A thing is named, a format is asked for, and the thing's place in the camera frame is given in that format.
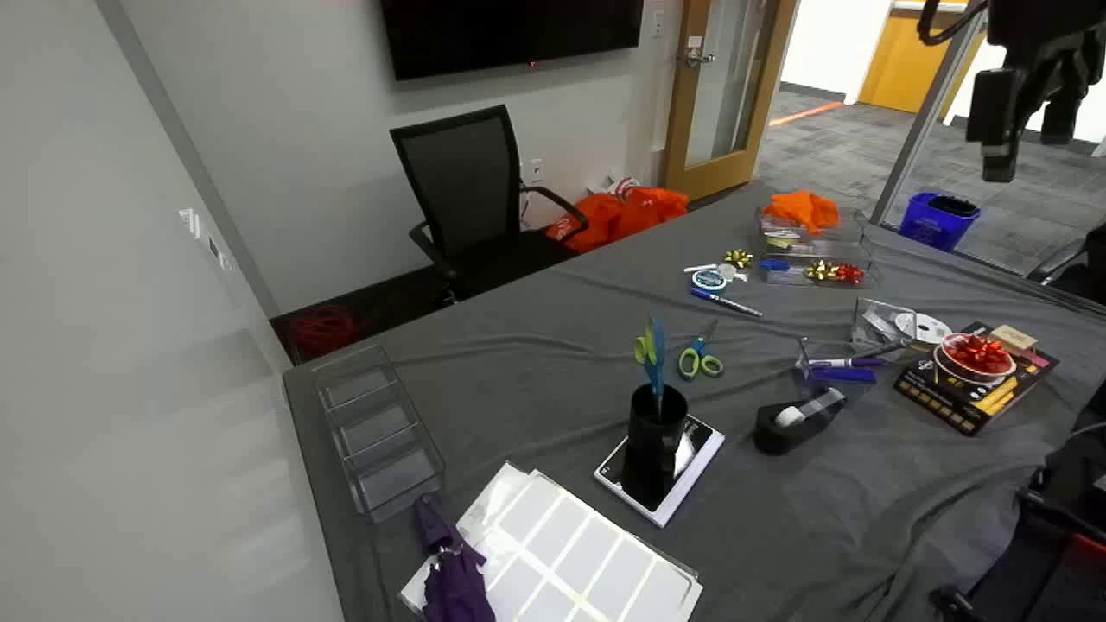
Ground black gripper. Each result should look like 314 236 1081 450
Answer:
963 67 1023 185

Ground purple marker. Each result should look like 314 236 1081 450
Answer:
799 355 884 387

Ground large clear plastic container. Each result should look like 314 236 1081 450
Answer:
753 205 873 287

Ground small clear plastic container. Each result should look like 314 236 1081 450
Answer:
792 327 898 391

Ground blue bin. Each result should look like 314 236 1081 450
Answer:
895 190 984 255

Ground slanted metal pole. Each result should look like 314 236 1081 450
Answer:
869 0 994 225

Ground black chair back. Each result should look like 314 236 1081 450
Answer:
1026 221 1106 312

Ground yellow wooden door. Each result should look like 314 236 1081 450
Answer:
857 0 984 117

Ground beige card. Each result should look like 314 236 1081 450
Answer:
990 322 1039 351

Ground white tape roll in wrapper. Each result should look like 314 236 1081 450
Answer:
895 308 958 347

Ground red and yellow toy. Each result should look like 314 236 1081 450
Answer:
803 260 869 289

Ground orange cloth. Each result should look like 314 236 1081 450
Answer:
765 190 847 239

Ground small blue item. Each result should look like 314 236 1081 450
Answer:
756 255 807 284

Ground black and yellow box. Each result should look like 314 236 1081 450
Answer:
893 323 1060 439

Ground wooden glass door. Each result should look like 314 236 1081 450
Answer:
659 0 803 205

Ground blue and white pen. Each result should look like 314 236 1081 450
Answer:
687 284 767 322

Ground white and blue tape roll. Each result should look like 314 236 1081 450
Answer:
681 260 750 294

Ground black tape dispenser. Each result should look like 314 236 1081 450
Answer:
750 384 850 456

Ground black and red stand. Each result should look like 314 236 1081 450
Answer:
928 384 1106 622

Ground orange bag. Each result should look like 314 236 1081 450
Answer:
546 184 693 260

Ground white tablet slab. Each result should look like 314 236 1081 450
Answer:
592 411 728 533

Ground black pen cup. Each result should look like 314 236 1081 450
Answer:
620 380 691 511

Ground grey tablecloth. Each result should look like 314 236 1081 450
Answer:
280 179 1106 622

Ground black mesh office chair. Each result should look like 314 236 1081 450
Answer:
388 103 592 305

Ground white ice cube tray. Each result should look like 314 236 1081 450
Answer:
397 459 704 622

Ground clear plastic tray organizer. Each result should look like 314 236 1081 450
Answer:
310 355 450 524

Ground purple cloth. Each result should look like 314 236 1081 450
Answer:
412 492 501 622

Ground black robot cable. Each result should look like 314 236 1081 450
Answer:
916 0 994 47

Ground green handled scissors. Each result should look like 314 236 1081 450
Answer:
673 330 728 384

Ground black wall television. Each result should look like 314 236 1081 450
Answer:
377 0 645 82

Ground white wall fitting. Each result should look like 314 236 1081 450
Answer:
176 205 231 269

